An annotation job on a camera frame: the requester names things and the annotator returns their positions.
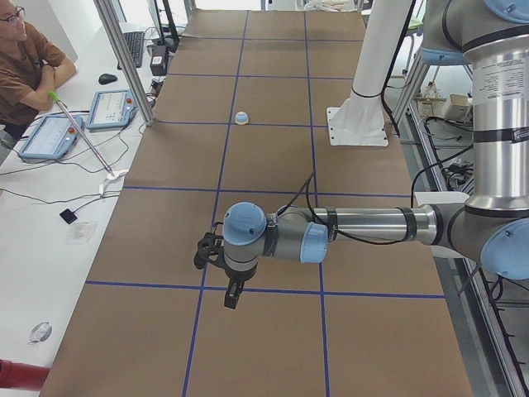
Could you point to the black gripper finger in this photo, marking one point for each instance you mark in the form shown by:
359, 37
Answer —
233, 293

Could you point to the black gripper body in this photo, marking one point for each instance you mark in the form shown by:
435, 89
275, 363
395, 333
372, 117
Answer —
236, 275

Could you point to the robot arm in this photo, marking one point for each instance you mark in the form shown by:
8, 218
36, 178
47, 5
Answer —
490, 227

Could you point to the small black square device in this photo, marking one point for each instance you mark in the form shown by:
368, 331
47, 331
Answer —
68, 216

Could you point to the clear tape roll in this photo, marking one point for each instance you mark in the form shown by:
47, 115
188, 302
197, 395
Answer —
40, 333

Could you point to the teach pendant far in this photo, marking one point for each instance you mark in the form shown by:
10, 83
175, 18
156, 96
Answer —
111, 109

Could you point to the teach pendant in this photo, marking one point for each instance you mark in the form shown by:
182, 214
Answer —
50, 140
111, 109

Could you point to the black box on desk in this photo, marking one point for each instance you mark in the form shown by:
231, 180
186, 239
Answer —
159, 60

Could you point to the teach pendant near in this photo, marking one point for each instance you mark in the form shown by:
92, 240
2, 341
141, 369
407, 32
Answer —
50, 140

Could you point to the red cylinder object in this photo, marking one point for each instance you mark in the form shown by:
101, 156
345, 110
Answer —
22, 376

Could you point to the black computer mouse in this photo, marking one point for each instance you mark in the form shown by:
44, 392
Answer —
104, 79

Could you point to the black keyboard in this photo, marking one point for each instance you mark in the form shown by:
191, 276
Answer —
135, 44

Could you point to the seated person brown shirt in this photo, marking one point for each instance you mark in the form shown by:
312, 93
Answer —
31, 67

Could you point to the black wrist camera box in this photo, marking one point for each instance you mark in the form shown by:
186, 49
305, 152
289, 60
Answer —
210, 250

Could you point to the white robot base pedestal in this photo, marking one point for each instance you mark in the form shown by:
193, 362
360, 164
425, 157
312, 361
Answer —
359, 121

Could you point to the metal rod green handle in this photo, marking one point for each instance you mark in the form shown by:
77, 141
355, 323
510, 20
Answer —
55, 98

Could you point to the aluminium frame post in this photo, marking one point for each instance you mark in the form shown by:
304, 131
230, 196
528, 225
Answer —
112, 27

